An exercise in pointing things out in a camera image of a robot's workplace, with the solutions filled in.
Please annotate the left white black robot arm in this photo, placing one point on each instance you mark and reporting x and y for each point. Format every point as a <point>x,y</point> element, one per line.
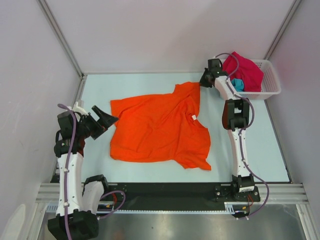
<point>76,214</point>

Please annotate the right white slotted cable duct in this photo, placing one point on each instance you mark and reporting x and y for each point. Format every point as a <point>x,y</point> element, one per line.
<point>237,207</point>

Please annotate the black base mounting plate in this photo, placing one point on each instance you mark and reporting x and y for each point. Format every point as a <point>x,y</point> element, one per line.
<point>197,196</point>

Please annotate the aluminium corner post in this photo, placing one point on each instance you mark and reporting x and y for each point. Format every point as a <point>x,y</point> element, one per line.
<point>293,10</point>
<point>53,23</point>

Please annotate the aluminium front frame rail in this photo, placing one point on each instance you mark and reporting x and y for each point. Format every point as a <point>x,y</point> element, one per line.
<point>279,193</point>

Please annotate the left aluminium corner post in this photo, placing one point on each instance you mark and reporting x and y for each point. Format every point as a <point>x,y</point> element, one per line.
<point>53,23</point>

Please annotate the left white slotted cable duct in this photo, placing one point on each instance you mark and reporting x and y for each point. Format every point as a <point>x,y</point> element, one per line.
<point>52,208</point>

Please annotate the teal t shirt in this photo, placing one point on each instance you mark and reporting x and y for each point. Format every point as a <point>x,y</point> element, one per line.
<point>238,84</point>

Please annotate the white slotted cable duct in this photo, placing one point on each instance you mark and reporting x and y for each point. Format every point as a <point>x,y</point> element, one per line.
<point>237,207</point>
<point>52,208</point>

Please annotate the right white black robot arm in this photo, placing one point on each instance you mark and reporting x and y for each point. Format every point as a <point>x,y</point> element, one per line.
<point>236,120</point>

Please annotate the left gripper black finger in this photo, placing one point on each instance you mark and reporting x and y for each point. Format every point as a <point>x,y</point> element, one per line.
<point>95,128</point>
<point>105,119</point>

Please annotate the magenta t shirt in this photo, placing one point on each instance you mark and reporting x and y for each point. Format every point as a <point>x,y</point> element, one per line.
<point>242,68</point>

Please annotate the right aluminium corner post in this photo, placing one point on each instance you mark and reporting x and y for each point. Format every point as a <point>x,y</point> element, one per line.
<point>293,10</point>

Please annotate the white plastic laundry basket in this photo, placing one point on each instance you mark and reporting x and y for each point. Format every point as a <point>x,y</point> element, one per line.
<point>270,85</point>

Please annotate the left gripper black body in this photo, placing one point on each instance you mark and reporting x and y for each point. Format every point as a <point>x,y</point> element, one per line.
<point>82,129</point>

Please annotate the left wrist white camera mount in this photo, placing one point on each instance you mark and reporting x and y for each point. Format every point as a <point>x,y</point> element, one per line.
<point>78,107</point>

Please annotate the orange t shirt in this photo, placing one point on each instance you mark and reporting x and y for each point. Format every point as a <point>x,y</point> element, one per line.
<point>161,127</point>

